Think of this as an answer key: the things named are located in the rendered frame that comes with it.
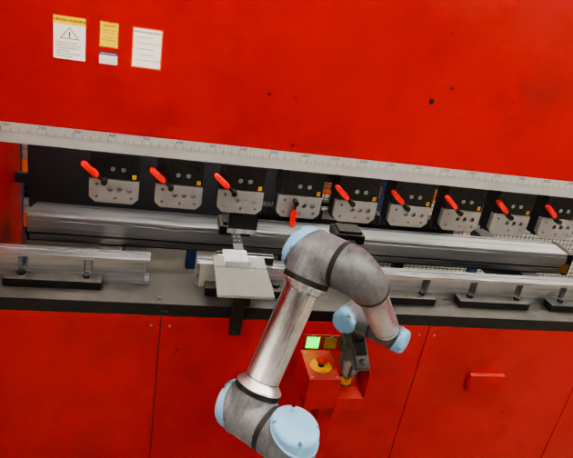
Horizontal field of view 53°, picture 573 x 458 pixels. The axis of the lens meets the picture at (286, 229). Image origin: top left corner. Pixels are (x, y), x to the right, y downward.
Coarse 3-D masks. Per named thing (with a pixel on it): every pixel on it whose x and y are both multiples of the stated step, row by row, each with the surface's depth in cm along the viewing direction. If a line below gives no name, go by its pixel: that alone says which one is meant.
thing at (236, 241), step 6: (222, 216) 220; (222, 222) 218; (222, 228) 215; (228, 234) 217; (234, 234) 213; (240, 234) 218; (246, 234) 218; (234, 240) 209; (240, 240) 210; (234, 246) 204; (240, 246) 205
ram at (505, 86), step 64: (0, 0) 152; (64, 0) 154; (128, 0) 157; (192, 0) 159; (256, 0) 162; (320, 0) 165; (384, 0) 168; (448, 0) 171; (512, 0) 175; (0, 64) 158; (64, 64) 161; (128, 64) 164; (192, 64) 167; (256, 64) 170; (320, 64) 173; (384, 64) 176; (448, 64) 180; (512, 64) 184; (128, 128) 172; (192, 128) 175; (256, 128) 178; (320, 128) 182; (384, 128) 186; (448, 128) 189; (512, 128) 193
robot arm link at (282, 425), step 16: (272, 416) 129; (288, 416) 130; (304, 416) 131; (256, 432) 130; (272, 432) 127; (288, 432) 126; (304, 432) 127; (256, 448) 130; (272, 448) 127; (288, 448) 124; (304, 448) 125
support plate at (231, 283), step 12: (216, 264) 191; (252, 264) 195; (264, 264) 196; (216, 276) 184; (228, 276) 185; (240, 276) 186; (252, 276) 187; (264, 276) 189; (216, 288) 177; (228, 288) 178; (240, 288) 179; (252, 288) 180; (264, 288) 182
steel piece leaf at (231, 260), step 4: (224, 256) 197; (228, 256) 197; (232, 256) 198; (236, 256) 198; (240, 256) 199; (244, 256) 199; (224, 260) 194; (228, 260) 195; (232, 260) 195; (236, 260) 196; (240, 260) 196; (244, 260) 197; (228, 264) 190; (232, 264) 191; (236, 264) 191; (240, 264) 191; (244, 264) 191; (248, 264) 192
